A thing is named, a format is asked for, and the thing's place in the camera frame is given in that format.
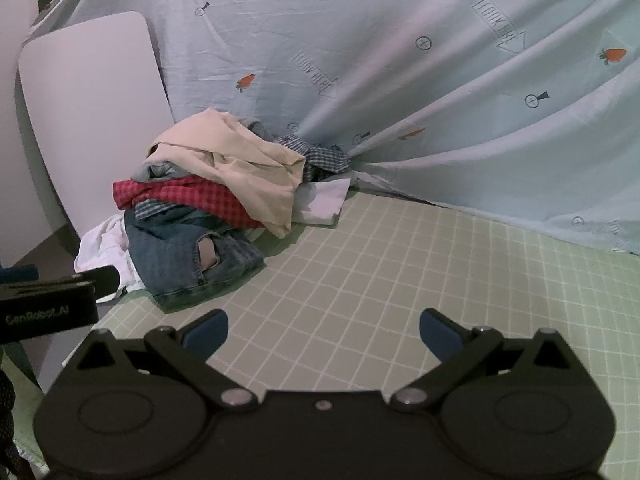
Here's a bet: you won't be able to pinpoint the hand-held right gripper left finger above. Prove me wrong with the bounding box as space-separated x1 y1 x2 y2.
75 309 258 409

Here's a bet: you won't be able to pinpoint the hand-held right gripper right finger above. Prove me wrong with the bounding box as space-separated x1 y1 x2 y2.
390 307 587 409

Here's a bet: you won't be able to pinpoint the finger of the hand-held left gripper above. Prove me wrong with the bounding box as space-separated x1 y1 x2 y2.
70 266 122 303

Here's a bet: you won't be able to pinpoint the beige garment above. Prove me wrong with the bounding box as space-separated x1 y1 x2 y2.
145 109 307 240

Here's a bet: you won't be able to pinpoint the white garment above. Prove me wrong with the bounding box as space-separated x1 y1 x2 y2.
74 212 146 306

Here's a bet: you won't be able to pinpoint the ripped blue jeans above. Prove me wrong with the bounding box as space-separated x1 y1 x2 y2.
124 207 266 313

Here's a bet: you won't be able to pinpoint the green grid mat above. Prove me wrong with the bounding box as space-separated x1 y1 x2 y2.
15 187 640 461

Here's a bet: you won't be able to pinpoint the blue striped shirt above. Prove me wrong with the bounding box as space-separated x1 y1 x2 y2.
134 199 176 218

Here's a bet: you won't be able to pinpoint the grey garment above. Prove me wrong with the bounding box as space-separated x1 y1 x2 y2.
131 157 176 183

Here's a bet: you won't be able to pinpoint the red checkered shirt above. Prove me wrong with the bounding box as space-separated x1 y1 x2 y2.
112 175 266 231

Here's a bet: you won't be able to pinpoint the white board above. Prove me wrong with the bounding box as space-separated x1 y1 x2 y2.
17 10 173 256

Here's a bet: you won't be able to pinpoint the white folded cloth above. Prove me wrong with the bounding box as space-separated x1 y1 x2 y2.
290 172 358 226

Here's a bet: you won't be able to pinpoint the blue checkered shirt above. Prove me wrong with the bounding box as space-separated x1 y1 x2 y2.
240 119 353 183

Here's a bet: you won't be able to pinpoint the light blue printed sheet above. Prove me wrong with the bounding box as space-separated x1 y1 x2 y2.
30 0 640 256

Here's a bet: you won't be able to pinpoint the dark braided cord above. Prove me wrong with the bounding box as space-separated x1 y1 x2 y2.
0 367 23 480

